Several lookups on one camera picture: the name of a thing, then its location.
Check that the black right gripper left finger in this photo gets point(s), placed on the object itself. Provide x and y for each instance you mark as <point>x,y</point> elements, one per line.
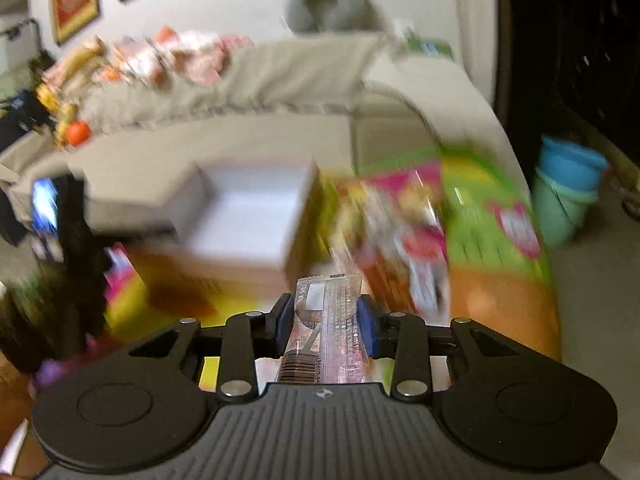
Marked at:
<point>245,338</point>

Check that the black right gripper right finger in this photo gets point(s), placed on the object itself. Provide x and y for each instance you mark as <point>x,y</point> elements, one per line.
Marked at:
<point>406,339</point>

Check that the clear packet with barcode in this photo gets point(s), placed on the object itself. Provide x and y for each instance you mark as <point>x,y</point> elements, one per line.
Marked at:
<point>325,345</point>

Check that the orange ball toy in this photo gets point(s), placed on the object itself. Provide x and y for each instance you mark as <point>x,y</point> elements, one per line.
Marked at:
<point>77,133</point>

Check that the pink cardboard box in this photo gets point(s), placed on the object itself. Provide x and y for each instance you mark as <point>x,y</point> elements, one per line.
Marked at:
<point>245,228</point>

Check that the colourful cartoon play mat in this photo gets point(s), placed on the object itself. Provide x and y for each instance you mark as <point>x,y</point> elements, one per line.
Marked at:
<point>443,237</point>

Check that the pile of baby clothes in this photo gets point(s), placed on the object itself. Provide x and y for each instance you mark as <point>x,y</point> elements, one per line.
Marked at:
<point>200,57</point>

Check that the teal plastic bucket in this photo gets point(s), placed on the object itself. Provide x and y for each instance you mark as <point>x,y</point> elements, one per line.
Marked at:
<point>560,211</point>

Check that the beige covered sofa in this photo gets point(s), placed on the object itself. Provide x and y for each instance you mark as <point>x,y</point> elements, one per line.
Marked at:
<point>350,102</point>

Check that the blue plastic bucket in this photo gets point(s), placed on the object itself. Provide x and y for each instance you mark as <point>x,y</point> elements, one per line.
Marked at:
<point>572,165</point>

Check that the green digital clock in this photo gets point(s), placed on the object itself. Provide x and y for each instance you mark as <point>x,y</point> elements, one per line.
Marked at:
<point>429,46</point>

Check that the grey neck pillow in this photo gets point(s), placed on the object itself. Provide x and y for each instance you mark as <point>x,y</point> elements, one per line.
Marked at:
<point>312,16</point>

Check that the white wall socket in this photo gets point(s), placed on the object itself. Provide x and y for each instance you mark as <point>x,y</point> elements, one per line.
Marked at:
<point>404,28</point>

